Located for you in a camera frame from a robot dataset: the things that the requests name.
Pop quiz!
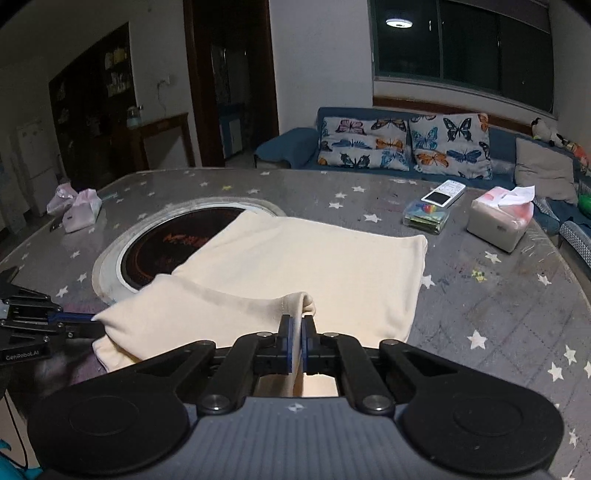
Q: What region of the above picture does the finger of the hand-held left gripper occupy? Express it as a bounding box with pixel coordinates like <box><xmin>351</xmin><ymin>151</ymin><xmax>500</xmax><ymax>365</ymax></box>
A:
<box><xmin>7</xmin><ymin>322</ymin><xmax>107</xmax><ymax>344</ymax></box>
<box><xmin>7</xmin><ymin>298</ymin><xmax>99</xmax><ymax>323</ymax></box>

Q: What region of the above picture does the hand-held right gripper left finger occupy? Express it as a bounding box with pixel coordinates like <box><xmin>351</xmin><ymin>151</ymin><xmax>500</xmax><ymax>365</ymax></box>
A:
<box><xmin>136</xmin><ymin>315</ymin><xmax>296</xmax><ymax>416</ymax></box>

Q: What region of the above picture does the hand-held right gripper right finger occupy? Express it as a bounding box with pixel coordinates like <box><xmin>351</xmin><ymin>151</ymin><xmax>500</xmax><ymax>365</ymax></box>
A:
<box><xmin>301</xmin><ymin>315</ymin><xmax>460</xmax><ymax>416</ymax></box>

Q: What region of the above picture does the cream sweatshirt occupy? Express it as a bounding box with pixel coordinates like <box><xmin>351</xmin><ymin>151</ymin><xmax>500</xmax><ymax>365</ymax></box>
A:
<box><xmin>92</xmin><ymin>210</ymin><xmax>428</xmax><ymax>398</ymax></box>

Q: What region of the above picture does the round black induction cooktop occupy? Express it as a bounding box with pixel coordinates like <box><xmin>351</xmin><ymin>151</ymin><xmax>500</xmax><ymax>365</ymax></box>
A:
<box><xmin>92</xmin><ymin>198</ymin><xmax>287</xmax><ymax>303</ymax></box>

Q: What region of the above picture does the teal cloth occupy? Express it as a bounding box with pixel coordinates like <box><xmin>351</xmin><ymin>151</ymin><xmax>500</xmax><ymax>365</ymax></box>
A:
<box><xmin>0</xmin><ymin>438</ymin><xmax>42</xmax><ymax>480</ymax></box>

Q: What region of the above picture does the grey star-patterned table cover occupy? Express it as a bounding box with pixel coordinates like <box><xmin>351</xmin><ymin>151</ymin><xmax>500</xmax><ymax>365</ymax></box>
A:
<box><xmin>0</xmin><ymin>168</ymin><xmax>591</xmax><ymax>480</ymax></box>

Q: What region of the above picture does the white refrigerator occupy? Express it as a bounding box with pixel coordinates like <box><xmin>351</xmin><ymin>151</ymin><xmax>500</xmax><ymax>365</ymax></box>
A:
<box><xmin>9</xmin><ymin>117</ymin><xmax>61</xmax><ymax>217</ymax></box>

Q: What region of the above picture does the small clear plastic box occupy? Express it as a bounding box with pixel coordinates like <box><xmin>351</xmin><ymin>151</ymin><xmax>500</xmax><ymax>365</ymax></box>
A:
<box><xmin>402</xmin><ymin>200</ymin><xmax>451</xmax><ymax>236</ymax></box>

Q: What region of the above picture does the blue sofa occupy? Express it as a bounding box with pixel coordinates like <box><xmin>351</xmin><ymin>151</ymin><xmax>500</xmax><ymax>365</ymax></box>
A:
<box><xmin>253</xmin><ymin>107</ymin><xmax>591</xmax><ymax>268</ymax></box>

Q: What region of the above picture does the white remote control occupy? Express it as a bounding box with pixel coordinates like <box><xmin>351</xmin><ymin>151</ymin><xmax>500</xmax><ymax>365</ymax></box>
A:
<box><xmin>421</xmin><ymin>181</ymin><xmax>466</xmax><ymax>207</ymax></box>

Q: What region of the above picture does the butterfly print pillow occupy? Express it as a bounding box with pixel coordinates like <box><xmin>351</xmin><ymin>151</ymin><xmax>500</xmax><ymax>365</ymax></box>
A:
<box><xmin>318</xmin><ymin>117</ymin><xmax>411</xmax><ymax>171</ymax></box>
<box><xmin>409</xmin><ymin>113</ymin><xmax>494</xmax><ymax>181</ymax></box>

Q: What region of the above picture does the blue framed board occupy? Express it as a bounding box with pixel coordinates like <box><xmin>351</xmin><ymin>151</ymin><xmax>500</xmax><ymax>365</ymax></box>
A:
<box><xmin>219</xmin><ymin>104</ymin><xmax>245</xmax><ymax>158</ymax></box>

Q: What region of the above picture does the white pink tissue pack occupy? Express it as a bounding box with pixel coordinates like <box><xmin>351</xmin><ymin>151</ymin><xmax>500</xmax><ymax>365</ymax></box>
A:
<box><xmin>466</xmin><ymin>185</ymin><xmax>536</xmax><ymax>253</ymax></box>

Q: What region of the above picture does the dark display cabinet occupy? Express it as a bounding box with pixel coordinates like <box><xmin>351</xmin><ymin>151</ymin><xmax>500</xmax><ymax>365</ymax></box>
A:
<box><xmin>48</xmin><ymin>22</ymin><xmax>134</xmax><ymax>185</ymax></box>

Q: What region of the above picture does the blue patterned sofa cover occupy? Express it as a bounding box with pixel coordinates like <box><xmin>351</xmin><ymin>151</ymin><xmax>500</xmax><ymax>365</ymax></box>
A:
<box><xmin>536</xmin><ymin>196</ymin><xmax>591</xmax><ymax>268</ymax></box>

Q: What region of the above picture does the grey pillow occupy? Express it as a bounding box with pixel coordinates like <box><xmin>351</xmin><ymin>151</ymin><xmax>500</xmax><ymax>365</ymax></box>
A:
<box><xmin>514</xmin><ymin>137</ymin><xmax>579</xmax><ymax>205</ymax></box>

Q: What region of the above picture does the black and white plush toy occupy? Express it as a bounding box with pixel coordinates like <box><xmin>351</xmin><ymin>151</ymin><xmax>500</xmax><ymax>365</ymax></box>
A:
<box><xmin>530</xmin><ymin>117</ymin><xmax>573</xmax><ymax>147</ymax></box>

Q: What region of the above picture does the dark window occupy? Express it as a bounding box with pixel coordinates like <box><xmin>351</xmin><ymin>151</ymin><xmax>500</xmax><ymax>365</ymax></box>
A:
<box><xmin>368</xmin><ymin>0</ymin><xmax>557</xmax><ymax>112</ymax></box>

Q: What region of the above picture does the dark wooden door frame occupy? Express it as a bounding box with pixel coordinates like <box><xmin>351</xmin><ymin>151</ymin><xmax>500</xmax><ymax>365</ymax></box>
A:
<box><xmin>183</xmin><ymin>0</ymin><xmax>280</xmax><ymax>168</ymax></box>

